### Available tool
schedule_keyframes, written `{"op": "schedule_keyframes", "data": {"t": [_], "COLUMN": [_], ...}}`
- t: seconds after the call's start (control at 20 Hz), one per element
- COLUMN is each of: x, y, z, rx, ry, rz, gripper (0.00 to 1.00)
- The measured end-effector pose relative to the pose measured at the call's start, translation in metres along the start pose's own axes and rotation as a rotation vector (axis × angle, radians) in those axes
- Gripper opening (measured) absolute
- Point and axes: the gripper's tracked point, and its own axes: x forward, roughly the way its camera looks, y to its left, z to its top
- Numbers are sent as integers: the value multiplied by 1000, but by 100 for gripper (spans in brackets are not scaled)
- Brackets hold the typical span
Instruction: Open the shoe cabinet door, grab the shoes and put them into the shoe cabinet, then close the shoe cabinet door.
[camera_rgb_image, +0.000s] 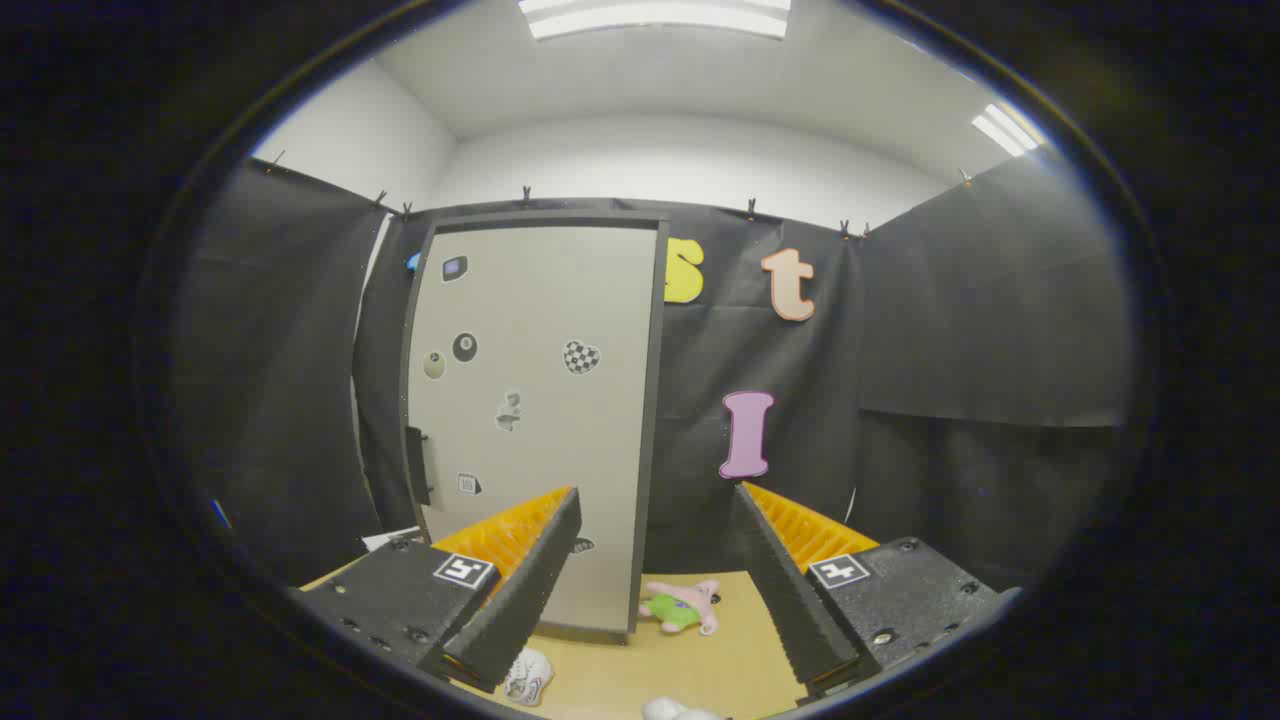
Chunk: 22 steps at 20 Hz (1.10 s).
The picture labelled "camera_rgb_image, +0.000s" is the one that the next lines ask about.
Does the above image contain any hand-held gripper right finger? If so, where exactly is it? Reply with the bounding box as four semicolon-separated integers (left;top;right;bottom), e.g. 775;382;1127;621
730;480;1023;699

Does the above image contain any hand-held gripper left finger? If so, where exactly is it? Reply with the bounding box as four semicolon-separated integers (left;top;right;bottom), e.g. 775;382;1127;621
298;486;584;694

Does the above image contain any white canvas shoe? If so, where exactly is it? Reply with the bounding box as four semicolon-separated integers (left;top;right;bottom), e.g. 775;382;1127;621
503;647;555;708

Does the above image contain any black door handle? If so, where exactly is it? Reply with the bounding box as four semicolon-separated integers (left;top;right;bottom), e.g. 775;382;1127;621
405;427;433;507

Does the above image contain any grey shoe cabinet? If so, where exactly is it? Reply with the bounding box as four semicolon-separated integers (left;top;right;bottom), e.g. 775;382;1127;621
398;208;673;643

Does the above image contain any pink green plush toy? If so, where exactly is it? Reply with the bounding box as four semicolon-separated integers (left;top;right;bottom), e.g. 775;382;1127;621
638;578;723;637

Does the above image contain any white book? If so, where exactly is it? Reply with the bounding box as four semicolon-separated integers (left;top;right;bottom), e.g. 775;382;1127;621
360;525;426;553

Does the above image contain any white soft object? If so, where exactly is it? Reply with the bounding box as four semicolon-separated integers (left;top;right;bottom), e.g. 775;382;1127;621
642;697;726;720

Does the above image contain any black backdrop cloth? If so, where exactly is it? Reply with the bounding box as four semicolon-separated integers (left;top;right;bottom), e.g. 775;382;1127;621
175;150;1136;591

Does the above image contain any row of small cloth clips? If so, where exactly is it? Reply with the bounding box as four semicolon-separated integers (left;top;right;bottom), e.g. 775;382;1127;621
268;150;973;241

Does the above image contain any small ceiling light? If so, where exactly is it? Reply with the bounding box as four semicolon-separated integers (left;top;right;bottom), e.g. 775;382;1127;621
970;103;1041;158

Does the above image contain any long ceiling light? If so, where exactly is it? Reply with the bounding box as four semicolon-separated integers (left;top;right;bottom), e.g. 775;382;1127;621
518;0;793;41

